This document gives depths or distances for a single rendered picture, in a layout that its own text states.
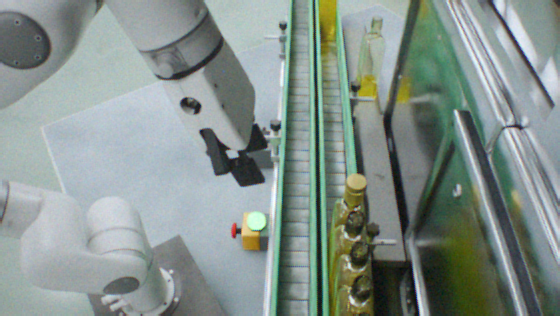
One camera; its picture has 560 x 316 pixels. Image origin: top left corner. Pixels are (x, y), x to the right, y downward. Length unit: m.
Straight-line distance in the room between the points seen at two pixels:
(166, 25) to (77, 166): 1.08
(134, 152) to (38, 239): 0.75
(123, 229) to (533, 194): 0.59
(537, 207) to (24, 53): 0.46
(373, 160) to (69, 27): 0.92
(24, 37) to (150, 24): 0.10
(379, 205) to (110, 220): 0.61
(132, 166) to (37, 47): 1.03
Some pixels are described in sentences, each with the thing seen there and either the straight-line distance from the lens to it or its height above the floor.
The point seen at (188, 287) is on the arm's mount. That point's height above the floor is 0.81.
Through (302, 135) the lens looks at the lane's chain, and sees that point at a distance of 1.19.
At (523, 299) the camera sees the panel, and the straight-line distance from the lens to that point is 0.50.
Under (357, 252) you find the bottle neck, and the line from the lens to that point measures 0.70.
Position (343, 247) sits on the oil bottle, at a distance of 0.74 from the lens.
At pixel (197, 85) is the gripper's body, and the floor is 1.48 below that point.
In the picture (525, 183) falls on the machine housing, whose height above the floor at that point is 1.39.
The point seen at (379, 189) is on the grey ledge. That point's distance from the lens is 1.09.
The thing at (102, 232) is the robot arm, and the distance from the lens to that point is 0.76.
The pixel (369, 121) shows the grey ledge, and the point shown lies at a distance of 1.25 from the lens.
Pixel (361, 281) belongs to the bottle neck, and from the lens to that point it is 0.67.
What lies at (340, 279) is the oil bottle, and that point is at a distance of 0.72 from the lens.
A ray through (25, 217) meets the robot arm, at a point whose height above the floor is 1.21.
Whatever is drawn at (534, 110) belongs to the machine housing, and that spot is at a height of 1.43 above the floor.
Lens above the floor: 1.72
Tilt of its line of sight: 48 degrees down
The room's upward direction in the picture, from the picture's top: straight up
